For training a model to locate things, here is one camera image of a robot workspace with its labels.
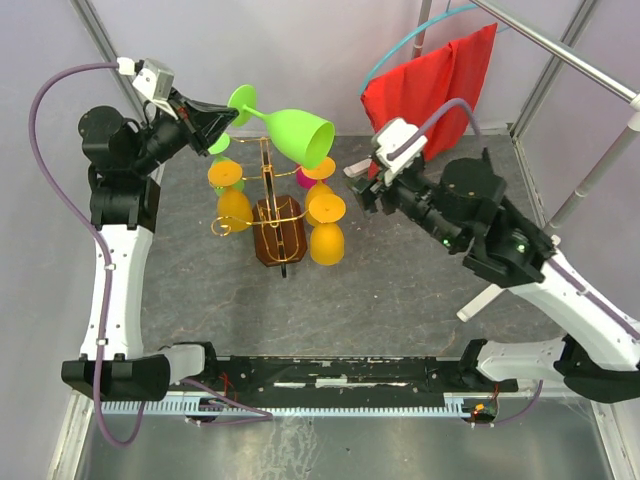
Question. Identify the red cloth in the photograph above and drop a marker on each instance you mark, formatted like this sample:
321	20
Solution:
415	90

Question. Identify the orange plastic goblet front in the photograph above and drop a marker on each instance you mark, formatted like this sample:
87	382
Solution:
327	242

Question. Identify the pink plastic goblet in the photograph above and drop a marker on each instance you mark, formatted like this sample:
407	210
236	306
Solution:
303	180

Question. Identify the orange plastic goblet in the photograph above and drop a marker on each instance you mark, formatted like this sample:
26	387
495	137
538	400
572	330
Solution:
327	242
233	208
318	176

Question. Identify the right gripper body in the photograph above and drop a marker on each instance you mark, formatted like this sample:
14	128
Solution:
417	199

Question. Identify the white metal stand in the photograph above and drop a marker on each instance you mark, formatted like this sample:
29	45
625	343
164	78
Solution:
562	52

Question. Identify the green plastic goblet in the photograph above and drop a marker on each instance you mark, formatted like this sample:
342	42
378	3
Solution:
217	152
301	136

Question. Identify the grey cable duct strip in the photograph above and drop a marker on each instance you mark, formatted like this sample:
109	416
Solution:
335	403

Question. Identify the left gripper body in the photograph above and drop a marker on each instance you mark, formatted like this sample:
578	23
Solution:
165	135

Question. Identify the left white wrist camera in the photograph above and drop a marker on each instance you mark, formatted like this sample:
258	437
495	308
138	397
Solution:
152	79

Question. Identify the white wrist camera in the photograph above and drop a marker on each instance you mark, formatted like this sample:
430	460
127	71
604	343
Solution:
396	145
152	79

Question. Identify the green plastic goblet front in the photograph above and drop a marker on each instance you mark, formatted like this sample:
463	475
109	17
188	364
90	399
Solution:
301	136

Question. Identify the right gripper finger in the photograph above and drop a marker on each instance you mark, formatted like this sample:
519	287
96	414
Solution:
389	199
367	193

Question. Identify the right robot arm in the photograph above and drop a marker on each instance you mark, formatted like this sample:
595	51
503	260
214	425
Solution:
468	212

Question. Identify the gold wire wine glass rack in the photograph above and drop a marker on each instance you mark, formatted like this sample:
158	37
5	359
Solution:
277	227

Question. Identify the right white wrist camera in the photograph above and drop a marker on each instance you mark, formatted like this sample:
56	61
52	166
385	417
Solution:
396	145

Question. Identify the teal hoop tube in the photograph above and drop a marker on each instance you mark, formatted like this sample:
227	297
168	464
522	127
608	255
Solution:
446	21

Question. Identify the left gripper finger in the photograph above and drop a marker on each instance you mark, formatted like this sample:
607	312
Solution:
205	136
201	116

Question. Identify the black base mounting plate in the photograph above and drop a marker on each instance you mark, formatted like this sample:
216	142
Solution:
244	377

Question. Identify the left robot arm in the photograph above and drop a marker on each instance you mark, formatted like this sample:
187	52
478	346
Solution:
123	155

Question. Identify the green plastic goblet back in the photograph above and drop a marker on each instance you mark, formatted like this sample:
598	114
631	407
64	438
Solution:
217	152

